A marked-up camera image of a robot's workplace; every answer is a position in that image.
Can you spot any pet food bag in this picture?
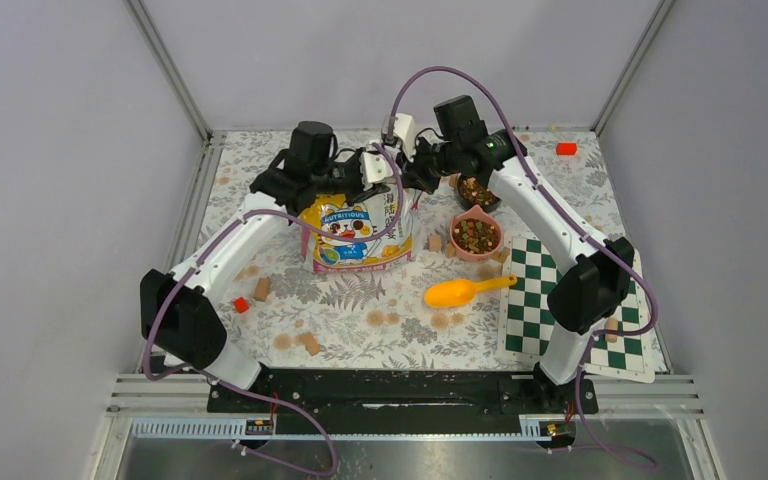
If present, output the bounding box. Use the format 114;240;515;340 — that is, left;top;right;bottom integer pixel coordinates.
300;185;420;273

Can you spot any wooden block front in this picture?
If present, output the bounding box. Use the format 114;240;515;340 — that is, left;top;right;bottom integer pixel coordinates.
299;332;322;356

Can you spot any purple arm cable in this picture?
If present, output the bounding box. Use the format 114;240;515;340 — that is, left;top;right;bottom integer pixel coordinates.
142;140;406;477
387;66;661;470

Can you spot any floral table mat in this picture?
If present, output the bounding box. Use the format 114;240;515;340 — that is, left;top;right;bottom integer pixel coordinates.
199;131;625;371

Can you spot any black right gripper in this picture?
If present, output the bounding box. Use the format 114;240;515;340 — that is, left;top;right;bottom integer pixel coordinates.
395;134;460;196

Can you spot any red block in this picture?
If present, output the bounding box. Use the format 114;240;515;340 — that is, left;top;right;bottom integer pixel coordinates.
555;142;578;156
232;297;250;314

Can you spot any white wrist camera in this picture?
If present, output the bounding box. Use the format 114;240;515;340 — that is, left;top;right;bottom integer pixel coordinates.
381;113;418;160
359;142;395;188

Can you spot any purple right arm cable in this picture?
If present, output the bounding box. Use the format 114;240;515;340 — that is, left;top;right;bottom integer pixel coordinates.
387;66;661;470

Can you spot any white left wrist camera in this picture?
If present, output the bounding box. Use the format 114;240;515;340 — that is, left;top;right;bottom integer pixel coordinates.
359;142;395;188

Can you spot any wooden cylinder on checkerboard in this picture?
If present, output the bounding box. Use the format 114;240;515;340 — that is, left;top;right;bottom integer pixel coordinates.
604;317;620;344

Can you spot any red block at back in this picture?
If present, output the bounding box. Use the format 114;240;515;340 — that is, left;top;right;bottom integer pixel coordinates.
555;142;578;156

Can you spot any red block at front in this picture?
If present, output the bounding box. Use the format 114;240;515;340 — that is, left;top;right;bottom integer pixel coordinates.
232;297;250;314

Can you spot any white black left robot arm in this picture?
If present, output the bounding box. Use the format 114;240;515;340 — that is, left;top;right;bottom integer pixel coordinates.
140;121;399;411

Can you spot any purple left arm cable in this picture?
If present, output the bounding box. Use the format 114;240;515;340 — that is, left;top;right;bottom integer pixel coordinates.
142;140;406;477

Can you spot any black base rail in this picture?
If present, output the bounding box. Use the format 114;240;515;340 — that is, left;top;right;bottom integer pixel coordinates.
206;367;601;437

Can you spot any black round lid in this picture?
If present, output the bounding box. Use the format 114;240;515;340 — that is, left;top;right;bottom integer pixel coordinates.
454;175;501;213

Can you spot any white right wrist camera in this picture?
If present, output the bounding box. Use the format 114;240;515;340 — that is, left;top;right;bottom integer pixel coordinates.
381;113;418;160

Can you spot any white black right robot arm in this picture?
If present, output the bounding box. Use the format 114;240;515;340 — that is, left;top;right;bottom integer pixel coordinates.
382;95;635;412

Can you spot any pink pet food bowl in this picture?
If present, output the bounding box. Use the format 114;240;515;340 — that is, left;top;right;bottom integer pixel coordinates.
449;205;504;262

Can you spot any yellow plastic scoop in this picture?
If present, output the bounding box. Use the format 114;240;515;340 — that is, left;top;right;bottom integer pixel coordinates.
423;275;518;308

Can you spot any wooden cylinder near bowl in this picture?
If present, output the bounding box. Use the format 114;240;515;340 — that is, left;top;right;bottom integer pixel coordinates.
427;234;443;252

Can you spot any green white checkerboard mat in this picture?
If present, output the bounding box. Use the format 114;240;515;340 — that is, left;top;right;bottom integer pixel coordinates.
497;236;666;383

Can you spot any wooden block left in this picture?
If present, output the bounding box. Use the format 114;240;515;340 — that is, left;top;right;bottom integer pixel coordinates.
252;277;271;302

